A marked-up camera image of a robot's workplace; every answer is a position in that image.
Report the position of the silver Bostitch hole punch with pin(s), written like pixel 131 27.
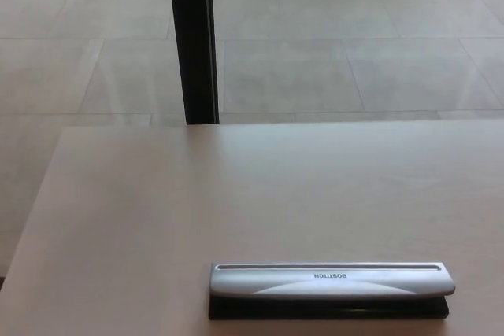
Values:
pixel 299 281

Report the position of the black vertical window frame post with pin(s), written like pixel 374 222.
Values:
pixel 193 41

